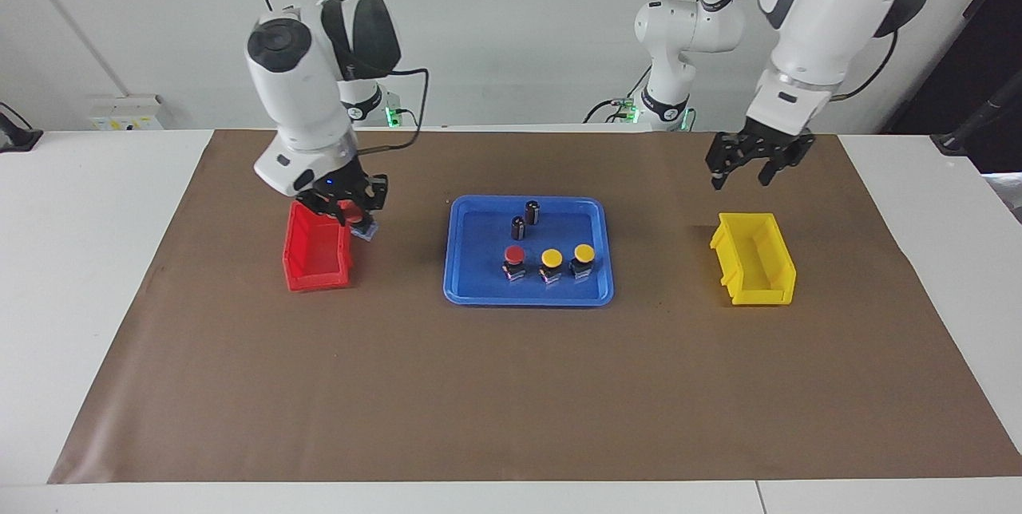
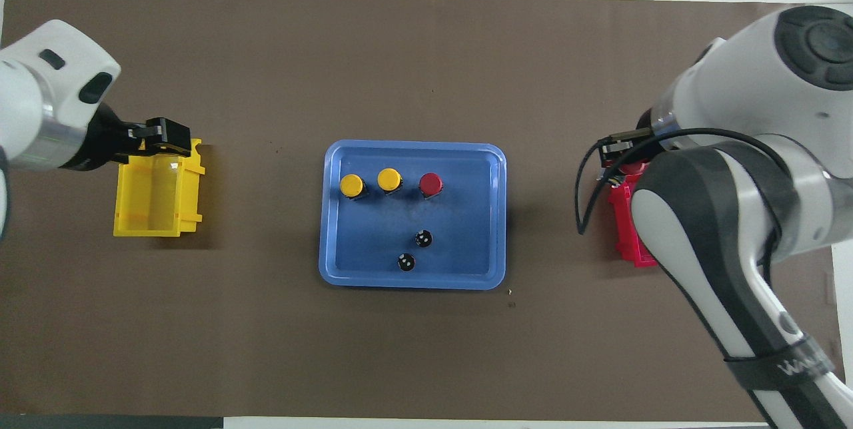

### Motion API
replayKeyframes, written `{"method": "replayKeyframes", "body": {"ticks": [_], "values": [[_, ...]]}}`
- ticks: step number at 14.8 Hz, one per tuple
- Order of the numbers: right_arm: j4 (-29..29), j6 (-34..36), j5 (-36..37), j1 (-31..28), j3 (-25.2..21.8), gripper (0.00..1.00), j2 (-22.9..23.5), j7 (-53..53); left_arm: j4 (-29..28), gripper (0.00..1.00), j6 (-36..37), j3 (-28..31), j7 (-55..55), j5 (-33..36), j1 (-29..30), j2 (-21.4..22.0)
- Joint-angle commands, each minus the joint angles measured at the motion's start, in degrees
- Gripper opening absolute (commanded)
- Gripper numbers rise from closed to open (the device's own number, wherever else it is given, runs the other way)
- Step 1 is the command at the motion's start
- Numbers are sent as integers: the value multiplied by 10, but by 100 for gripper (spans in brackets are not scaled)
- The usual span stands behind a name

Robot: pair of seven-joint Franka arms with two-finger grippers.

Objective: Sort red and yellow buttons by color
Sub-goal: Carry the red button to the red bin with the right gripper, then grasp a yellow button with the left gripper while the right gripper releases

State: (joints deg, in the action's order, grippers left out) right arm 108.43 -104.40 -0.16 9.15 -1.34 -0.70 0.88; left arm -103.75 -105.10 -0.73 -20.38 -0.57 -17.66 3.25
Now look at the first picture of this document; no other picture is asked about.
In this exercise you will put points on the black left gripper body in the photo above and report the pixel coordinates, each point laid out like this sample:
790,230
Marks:
770,143

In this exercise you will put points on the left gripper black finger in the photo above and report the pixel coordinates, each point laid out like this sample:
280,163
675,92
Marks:
790,159
728,155

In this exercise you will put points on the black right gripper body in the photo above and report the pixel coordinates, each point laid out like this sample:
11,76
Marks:
339,183

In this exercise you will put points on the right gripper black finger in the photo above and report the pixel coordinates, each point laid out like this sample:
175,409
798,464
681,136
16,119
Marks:
375,193
323,205

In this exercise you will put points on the red push button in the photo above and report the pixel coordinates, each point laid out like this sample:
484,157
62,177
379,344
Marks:
354,213
514,255

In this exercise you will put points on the yellow push button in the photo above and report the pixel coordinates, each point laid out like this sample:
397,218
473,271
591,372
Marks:
552,258
584,252

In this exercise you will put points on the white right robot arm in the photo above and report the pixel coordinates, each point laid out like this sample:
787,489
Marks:
295,91

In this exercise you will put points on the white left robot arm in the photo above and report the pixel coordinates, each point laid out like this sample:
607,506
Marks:
822,11

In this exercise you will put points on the red plastic bin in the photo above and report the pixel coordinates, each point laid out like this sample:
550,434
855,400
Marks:
315,255

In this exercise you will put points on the yellow plastic bin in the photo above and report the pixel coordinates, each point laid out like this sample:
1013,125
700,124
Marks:
754,266

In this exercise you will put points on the blue plastic tray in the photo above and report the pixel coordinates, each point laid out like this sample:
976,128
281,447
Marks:
479,294

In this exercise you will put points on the black cylindrical capacitor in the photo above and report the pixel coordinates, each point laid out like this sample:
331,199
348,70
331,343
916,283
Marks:
532,212
518,228

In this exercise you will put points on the black stand pole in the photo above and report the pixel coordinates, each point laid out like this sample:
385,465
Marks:
982,119

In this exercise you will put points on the dark background panel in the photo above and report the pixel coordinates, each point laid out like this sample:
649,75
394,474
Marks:
974,43

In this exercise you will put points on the white crinkled sheet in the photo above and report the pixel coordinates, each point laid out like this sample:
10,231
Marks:
1008,195

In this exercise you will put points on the brown paper mat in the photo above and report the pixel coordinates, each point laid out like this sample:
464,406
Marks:
511,386

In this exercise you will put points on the black device at table edge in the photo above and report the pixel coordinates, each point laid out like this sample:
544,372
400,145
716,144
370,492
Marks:
16,137

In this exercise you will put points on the white wall outlet box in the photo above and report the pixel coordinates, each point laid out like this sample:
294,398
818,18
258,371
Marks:
124,111

